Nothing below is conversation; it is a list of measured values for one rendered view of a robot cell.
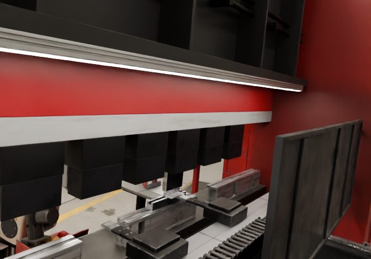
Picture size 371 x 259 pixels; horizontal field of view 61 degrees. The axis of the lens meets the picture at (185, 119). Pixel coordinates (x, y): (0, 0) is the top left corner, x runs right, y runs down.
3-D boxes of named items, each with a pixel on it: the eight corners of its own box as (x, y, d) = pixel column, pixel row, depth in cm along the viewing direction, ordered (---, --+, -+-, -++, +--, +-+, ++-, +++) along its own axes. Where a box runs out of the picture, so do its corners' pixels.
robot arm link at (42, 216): (38, 188, 122) (19, 193, 114) (61, 188, 118) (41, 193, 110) (41, 219, 122) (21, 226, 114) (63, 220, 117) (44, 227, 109)
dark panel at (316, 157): (346, 205, 159) (359, 119, 154) (350, 206, 158) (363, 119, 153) (250, 335, 68) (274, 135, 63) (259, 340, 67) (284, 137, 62)
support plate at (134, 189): (137, 175, 147) (137, 173, 146) (181, 190, 131) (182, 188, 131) (106, 183, 132) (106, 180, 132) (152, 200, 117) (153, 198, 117)
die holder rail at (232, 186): (249, 183, 190) (250, 168, 189) (258, 186, 187) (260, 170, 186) (204, 204, 150) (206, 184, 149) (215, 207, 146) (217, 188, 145)
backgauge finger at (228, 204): (187, 196, 126) (189, 184, 126) (247, 217, 111) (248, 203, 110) (168, 204, 116) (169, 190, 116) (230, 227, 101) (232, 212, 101)
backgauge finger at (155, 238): (120, 222, 98) (121, 207, 97) (187, 254, 82) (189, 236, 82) (88, 234, 88) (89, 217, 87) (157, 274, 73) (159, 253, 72)
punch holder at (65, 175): (104, 181, 100) (107, 130, 99) (122, 188, 95) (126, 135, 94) (61, 191, 88) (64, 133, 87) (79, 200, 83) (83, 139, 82)
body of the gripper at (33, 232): (35, 247, 111) (33, 226, 111) (20, 244, 117) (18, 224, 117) (52, 241, 116) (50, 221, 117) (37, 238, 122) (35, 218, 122)
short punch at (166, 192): (177, 190, 127) (179, 167, 126) (181, 191, 126) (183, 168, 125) (161, 195, 119) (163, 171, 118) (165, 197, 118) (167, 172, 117)
